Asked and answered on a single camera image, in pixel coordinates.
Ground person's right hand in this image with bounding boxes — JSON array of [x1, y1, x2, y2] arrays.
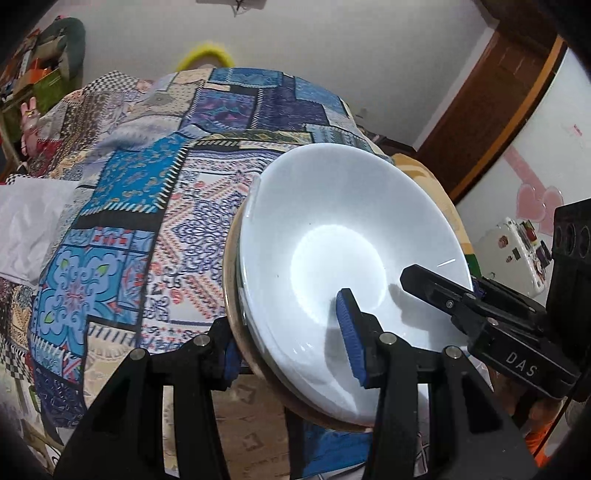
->
[[489, 368, 572, 433]]

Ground white sliding wardrobe door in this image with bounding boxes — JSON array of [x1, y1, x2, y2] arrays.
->
[[455, 46, 591, 296]]

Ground tan and green blanket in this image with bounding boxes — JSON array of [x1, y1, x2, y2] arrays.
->
[[392, 152, 477, 278]]

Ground dark wooden door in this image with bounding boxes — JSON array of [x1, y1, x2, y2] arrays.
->
[[416, 28, 568, 204]]

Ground pink heart decals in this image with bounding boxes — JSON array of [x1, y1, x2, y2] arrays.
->
[[516, 182, 565, 234]]

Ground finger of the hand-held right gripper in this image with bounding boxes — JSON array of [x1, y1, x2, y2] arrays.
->
[[400, 264, 491, 341], [471, 276, 549, 325]]

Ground white plate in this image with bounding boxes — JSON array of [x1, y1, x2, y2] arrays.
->
[[238, 143, 474, 428]]

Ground purple plate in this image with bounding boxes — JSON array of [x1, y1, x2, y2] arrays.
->
[[222, 210, 375, 433]]

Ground green box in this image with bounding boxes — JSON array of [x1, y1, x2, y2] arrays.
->
[[28, 65, 70, 112]]

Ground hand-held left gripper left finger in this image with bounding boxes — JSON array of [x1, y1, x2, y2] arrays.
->
[[53, 316, 245, 480]]

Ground grey green pillow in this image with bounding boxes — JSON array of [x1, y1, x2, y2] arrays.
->
[[39, 17, 87, 79]]

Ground patchwork printed blanket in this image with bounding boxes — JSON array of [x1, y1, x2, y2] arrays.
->
[[0, 67, 462, 480]]

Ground yellow curved tube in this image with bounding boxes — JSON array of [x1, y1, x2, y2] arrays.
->
[[178, 41, 236, 72]]

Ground pile of bags and boxes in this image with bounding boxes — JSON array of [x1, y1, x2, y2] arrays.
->
[[0, 28, 51, 103]]

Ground white suitcase with stickers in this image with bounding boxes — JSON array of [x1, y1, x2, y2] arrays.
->
[[475, 217, 553, 298]]

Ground pink rabbit toy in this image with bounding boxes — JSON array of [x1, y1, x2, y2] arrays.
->
[[18, 97, 43, 155]]

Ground white cloth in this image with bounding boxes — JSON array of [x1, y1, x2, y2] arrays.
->
[[0, 179, 79, 284]]

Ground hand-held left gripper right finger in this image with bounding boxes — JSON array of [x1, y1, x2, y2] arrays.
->
[[335, 287, 539, 480]]

